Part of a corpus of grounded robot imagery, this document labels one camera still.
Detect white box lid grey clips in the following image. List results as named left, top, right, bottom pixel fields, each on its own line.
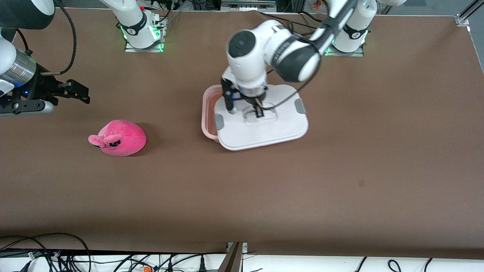
left=214, top=84, right=309, bottom=151

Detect pink plush toy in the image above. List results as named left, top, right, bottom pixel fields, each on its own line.
left=88, top=120, right=147, bottom=157

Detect translucent pink plastic box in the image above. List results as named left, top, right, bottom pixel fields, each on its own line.
left=202, top=85, right=227, bottom=143

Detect grey metal device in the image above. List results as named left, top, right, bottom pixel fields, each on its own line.
left=221, top=0, right=277, bottom=12

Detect aluminium profile beam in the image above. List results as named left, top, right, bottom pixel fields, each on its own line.
left=217, top=242, right=248, bottom=272

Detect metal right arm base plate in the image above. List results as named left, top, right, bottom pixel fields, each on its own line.
left=125, top=17, right=167, bottom=53

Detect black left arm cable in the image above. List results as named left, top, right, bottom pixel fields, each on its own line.
left=261, top=25, right=323, bottom=112

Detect black cable on table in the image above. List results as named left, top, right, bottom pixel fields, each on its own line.
left=259, top=11, right=322, bottom=29

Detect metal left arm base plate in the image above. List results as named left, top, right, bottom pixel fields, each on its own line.
left=325, top=38, right=365, bottom=57

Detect black looping cable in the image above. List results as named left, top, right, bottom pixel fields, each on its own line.
left=0, top=233, right=92, bottom=272

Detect black frame rail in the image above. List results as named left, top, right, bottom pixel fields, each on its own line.
left=0, top=248, right=227, bottom=258

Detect aluminium corner bracket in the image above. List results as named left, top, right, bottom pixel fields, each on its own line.
left=456, top=0, right=484, bottom=27

